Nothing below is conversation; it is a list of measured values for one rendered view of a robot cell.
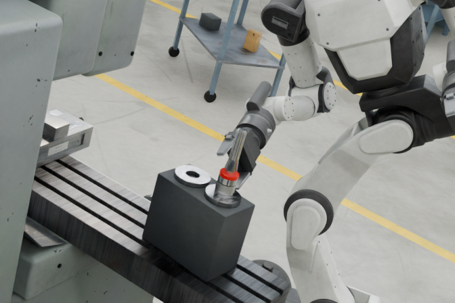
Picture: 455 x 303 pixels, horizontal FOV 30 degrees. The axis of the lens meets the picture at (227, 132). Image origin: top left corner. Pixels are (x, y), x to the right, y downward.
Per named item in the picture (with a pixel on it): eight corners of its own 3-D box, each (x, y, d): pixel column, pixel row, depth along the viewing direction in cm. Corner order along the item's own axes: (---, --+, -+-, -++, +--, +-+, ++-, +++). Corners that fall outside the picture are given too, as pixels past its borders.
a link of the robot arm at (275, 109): (246, 141, 222) (263, 116, 230) (282, 141, 216) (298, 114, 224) (231, 106, 217) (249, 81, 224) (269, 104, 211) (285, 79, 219)
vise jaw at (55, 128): (27, 114, 242) (30, 101, 241) (68, 135, 237) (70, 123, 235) (13, 119, 237) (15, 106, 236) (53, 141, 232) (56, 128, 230)
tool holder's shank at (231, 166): (225, 167, 201) (237, 125, 197) (237, 171, 201) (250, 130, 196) (221, 172, 198) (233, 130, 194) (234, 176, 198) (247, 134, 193)
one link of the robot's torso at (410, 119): (430, 132, 237) (420, 92, 234) (428, 149, 224) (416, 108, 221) (385, 142, 241) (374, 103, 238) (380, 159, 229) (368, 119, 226)
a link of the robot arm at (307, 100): (271, 122, 234) (302, 120, 251) (305, 121, 229) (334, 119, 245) (269, 84, 234) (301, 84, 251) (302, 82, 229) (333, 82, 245)
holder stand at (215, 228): (172, 224, 222) (191, 157, 214) (236, 268, 211) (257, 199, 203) (141, 237, 213) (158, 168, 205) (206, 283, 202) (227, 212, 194)
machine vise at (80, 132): (51, 126, 255) (57, 93, 251) (89, 147, 250) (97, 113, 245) (-37, 157, 226) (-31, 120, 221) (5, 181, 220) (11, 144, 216)
